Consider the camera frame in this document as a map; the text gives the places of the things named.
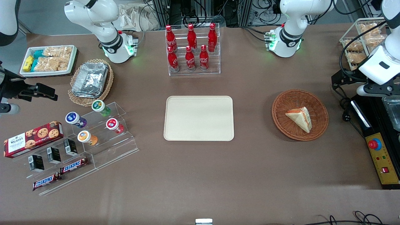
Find white rectangular snack tray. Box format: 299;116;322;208
19;45;78;77

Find red lidded cup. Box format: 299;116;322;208
106;118;125;134

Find white wire basket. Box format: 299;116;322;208
339;17;390;71

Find Snickers chocolate bar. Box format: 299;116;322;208
32;172;63;191
60;157;90;174

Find green lidded cup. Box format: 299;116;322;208
92;100;111;117

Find black cable with plug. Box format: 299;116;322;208
332;84;366;138

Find purple lidded cup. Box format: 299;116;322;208
65;112;88;128

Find red emergency stop button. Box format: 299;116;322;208
368;138;383;151

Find tangled cable bundle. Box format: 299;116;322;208
250;0;282;27

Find small black box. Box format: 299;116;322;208
28;155;45;172
47;147;62;164
63;139;78;157

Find black cables loop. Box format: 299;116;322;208
294;211;393;225

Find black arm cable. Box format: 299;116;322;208
339;29;390;82

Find yellow snack packet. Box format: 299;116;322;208
22;56;34;72

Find black equipment rack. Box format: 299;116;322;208
152;0;251;27

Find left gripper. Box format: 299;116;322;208
331;70;400;98

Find white crumpled plastic bag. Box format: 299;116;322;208
119;2;161;32

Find oval tan wicker basket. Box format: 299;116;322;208
68;59;114;107

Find cream plastic tray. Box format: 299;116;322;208
163;96;235;142

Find triangle sandwich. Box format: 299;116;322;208
285;107;312;134

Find red cola bottle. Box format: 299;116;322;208
167;46;180;73
187;24;198;50
207;22;218;52
185;46;196;72
165;25;178;52
199;45;210;71

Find clear acrylic stepped stand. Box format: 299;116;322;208
67;102;140;171
12;137;98;197

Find metal pan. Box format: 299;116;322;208
382;95;400;132

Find clear acrylic bottle rack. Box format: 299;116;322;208
165;22;221;76

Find red Walkers cookie box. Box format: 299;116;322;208
4;121;64;158

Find orange lidded cup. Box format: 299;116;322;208
77;130;98;146

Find round brown wicker basket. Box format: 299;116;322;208
272;89;329;142

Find clear bagged pastry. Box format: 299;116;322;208
358;23;383;35
344;39;363;52
347;52;368;65
364;34;388;48

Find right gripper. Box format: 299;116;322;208
0;64;58;115

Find black appliance box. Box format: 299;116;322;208
350;94;400;190

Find yellow control panel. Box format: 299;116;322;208
365;132;400;185

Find stacked aluminium foil trays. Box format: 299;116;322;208
72;62;109;99

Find clear rice cracker bag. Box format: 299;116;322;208
59;46;73;71
34;57;61;73
44;47;63;58

